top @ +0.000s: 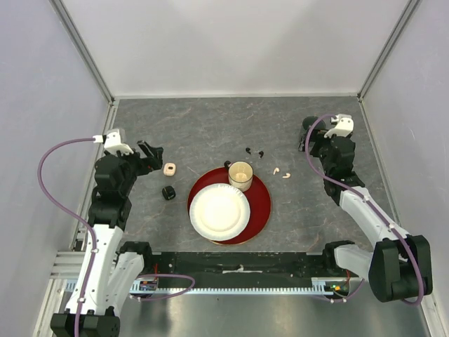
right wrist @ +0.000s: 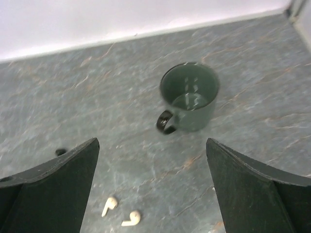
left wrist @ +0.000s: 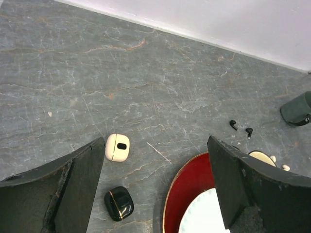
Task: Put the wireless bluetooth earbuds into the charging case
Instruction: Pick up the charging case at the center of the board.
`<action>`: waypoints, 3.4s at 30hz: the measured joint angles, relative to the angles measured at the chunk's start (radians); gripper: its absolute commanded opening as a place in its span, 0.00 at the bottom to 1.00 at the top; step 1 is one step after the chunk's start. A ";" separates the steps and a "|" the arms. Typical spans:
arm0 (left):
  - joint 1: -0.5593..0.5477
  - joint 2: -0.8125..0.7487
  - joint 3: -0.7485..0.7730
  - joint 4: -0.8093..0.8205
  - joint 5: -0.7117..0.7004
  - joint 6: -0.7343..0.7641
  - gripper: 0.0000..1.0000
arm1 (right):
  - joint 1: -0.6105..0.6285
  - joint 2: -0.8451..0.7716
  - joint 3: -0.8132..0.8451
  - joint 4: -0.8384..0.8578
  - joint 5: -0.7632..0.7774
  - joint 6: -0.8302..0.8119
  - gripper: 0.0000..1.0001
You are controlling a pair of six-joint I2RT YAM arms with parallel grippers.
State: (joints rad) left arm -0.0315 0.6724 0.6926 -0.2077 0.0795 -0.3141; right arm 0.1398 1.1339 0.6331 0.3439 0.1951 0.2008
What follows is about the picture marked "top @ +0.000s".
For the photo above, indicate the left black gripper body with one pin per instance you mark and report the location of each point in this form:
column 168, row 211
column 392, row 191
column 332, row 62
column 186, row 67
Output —
column 136, row 166

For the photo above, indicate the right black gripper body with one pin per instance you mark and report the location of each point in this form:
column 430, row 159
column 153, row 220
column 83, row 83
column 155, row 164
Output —
column 321, row 143

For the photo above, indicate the pink earbud charging case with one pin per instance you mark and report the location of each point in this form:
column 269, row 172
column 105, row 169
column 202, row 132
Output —
column 169, row 169

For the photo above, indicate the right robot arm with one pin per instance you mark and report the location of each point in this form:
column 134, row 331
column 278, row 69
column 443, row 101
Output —
column 399, row 268

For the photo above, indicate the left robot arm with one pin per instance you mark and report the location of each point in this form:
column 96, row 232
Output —
column 109, row 268

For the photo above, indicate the black earbud charging case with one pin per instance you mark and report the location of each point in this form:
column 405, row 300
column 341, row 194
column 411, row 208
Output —
column 168, row 192

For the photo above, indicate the dark green cup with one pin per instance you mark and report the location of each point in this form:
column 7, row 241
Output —
column 308, row 122

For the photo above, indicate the red round tray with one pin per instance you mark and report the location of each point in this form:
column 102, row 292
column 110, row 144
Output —
column 258, row 198

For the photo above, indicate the white paper plate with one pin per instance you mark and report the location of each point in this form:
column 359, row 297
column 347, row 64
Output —
column 219, row 212

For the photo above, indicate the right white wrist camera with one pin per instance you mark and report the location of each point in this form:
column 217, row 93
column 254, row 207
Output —
column 343, row 126

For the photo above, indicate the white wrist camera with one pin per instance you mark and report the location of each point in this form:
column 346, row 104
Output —
column 343, row 126
column 116, row 142

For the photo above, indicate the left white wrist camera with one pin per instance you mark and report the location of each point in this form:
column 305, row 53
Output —
column 116, row 142

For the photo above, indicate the beige mug black handle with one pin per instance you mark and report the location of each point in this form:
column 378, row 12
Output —
column 240, row 174

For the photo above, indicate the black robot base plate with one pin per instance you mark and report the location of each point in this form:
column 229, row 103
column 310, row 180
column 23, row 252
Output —
column 269, row 263

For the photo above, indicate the grey cable duct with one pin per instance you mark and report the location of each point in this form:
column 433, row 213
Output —
column 319, row 287

